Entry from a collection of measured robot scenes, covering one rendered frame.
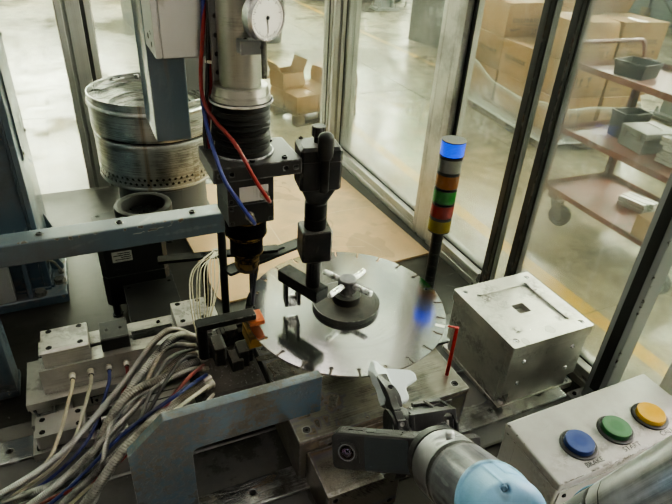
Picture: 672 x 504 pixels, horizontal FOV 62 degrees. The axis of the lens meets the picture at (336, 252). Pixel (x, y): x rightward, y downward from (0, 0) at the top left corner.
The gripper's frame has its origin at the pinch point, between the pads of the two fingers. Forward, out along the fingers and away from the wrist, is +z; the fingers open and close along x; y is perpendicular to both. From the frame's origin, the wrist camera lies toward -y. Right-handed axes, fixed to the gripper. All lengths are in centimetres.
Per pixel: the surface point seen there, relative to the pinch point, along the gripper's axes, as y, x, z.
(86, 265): -49, 24, 66
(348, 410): -1.9, -0.8, 5.7
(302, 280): -7.7, 19.9, 5.5
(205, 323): -22.4, 14.8, 6.4
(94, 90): -45, 67, 70
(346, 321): -0.9, 12.8, 6.8
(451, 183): 24.2, 34.8, 18.6
